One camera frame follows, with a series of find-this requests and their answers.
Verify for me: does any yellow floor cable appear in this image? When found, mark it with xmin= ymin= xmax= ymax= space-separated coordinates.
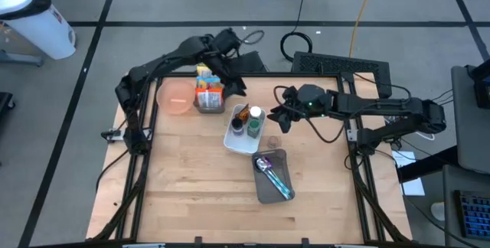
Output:
xmin=348 ymin=0 xmax=379 ymax=58

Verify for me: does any black perforated computer case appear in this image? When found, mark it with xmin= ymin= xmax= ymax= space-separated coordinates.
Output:
xmin=291 ymin=51 xmax=394 ymax=100

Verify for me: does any white trash can black rim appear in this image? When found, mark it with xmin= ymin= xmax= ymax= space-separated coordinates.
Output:
xmin=0 ymin=0 xmax=77 ymax=60

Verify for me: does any black aluminium table frame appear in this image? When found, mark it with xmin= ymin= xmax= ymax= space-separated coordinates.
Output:
xmin=86 ymin=70 xmax=413 ymax=248

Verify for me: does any white computer mouse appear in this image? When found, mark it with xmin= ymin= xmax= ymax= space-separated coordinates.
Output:
xmin=430 ymin=201 xmax=447 ymax=222

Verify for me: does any white paper sheet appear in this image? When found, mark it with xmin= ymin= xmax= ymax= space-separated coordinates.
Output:
xmin=392 ymin=150 xmax=426 ymax=197

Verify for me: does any yellow red blue snack bag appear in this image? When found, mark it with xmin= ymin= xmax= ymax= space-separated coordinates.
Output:
xmin=196 ymin=74 xmax=223 ymax=90

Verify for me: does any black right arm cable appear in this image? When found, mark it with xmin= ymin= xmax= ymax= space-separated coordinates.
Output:
xmin=272 ymin=85 xmax=348 ymax=145

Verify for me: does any black wedge shaped device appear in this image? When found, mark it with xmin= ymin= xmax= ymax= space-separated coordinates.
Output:
xmin=231 ymin=50 xmax=267 ymax=73

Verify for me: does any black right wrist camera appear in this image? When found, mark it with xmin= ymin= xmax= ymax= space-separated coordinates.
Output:
xmin=282 ymin=85 xmax=304 ymax=103

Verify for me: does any grey rectangular tray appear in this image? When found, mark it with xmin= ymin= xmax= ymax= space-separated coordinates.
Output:
xmin=251 ymin=148 xmax=296 ymax=204

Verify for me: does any backlit black keyboard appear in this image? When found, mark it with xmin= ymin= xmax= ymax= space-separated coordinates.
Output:
xmin=453 ymin=189 xmax=490 ymax=241

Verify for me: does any purple label spice jar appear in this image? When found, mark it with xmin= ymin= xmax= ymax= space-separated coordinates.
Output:
xmin=230 ymin=116 xmax=246 ymax=137

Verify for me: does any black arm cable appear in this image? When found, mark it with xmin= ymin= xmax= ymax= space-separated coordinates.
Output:
xmin=272 ymin=85 xmax=348 ymax=145
xmin=239 ymin=29 xmax=266 ymax=46

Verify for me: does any black desk base bar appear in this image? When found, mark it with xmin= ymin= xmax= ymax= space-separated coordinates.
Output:
xmin=396 ymin=145 xmax=460 ymax=184

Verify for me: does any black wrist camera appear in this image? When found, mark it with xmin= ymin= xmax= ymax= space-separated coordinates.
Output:
xmin=282 ymin=85 xmax=304 ymax=103
xmin=213 ymin=28 xmax=243 ymax=54

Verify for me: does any grey desk foot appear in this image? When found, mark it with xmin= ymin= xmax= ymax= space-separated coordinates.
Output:
xmin=0 ymin=50 xmax=44 ymax=67

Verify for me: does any white rectangular tray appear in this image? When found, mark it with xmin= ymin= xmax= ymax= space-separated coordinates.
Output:
xmin=223 ymin=103 xmax=267 ymax=155

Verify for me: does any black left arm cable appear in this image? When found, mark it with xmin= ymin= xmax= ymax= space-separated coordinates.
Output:
xmin=239 ymin=29 xmax=266 ymax=46

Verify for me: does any black coiled floor cable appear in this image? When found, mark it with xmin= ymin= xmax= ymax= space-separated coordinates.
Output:
xmin=279 ymin=0 xmax=314 ymax=64

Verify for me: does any teal silicone spatula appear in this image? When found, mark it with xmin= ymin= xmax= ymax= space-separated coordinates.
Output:
xmin=263 ymin=167 xmax=294 ymax=201

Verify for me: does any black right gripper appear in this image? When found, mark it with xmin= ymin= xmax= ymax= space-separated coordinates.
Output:
xmin=266 ymin=101 xmax=307 ymax=134

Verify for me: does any purple spoon with teal handle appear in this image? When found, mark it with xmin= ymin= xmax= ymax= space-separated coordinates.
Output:
xmin=263 ymin=155 xmax=288 ymax=194

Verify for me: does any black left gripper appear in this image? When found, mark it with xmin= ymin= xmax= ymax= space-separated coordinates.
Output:
xmin=206 ymin=51 xmax=248 ymax=100

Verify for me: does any green label spice jar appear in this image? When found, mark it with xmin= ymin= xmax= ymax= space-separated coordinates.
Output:
xmin=247 ymin=105 xmax=266 ymax=139

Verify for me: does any orange ramen packet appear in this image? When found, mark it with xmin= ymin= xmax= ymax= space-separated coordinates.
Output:
xmin=194 ymin=86 xmax=225 ymax=108

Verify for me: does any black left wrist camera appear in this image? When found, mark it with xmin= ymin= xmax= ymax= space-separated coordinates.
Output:
xmin=213 ymin=28 xmax=243 ymax=54

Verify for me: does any grey desk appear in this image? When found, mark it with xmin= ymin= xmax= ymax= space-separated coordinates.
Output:
xmin=442 ymin=163 xmax=490 ymax=248
xmin=450 ymin=65 xmax=490 ymax=175

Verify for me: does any pink plastic bowl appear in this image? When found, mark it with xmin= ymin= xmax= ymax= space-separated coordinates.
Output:
xmin=155 ymin=79 xmax=197 ymax=116

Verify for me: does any orange brown candy pack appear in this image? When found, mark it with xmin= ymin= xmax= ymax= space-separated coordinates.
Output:
xmin=234 ymin=103 xmax=252 ymax=123

